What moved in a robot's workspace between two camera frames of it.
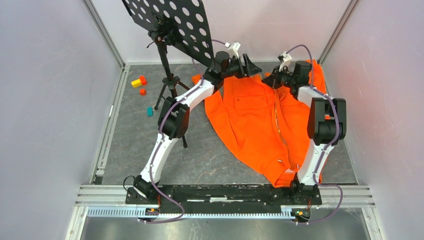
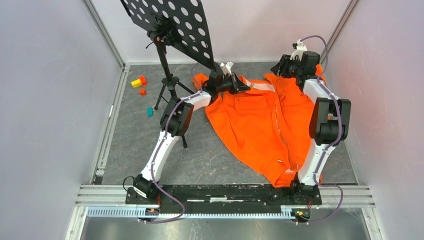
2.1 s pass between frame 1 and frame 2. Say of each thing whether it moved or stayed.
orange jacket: stayed
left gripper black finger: moved
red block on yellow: stayed
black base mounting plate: stayed
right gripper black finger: moved
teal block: stayed
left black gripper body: moved
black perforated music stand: stayed
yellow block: stayed
